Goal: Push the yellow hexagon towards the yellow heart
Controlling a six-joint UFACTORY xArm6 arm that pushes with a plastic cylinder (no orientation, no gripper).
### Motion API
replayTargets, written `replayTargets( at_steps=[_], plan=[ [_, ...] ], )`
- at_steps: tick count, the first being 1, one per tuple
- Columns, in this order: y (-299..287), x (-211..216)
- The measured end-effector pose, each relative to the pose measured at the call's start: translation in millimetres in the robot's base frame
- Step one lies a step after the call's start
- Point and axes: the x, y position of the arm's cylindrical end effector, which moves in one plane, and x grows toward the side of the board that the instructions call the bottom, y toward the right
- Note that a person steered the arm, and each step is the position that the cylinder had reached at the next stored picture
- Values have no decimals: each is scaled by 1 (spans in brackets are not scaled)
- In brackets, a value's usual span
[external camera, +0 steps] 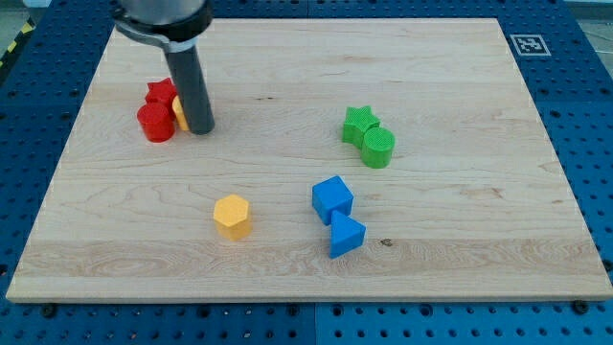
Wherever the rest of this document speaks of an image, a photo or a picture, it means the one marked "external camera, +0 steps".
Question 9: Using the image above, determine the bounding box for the light wooden board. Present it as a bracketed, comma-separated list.
[7, 18, 612, 304]

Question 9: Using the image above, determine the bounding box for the blue triangle block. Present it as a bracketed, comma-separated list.
[329, 211, 367, 259]

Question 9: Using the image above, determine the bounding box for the green star block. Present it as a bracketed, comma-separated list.
[342, 105, 380, 149]

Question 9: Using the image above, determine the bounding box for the red star block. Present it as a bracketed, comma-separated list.
[145, 78, 177, 119]

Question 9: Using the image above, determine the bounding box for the green cylinder block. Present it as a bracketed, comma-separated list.
[360, 127, 396, 169]

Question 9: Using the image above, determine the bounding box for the white fiducial marker tag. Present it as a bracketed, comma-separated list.
[511, 34, 551, 57]

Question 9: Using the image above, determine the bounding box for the yellow hexagon block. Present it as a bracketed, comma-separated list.
[214, 194, 253, 242]

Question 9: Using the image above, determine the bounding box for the blue cube block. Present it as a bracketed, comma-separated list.
[311, 175, 353, 225]

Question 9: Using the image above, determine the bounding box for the yellow heart block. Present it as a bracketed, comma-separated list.
[171, 95, 190, 131]

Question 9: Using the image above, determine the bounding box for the red cylinder block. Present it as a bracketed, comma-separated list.
[137, 103, 175, 143]

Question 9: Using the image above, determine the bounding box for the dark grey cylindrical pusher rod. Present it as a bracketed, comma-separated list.
[165, 43, 215, 135]

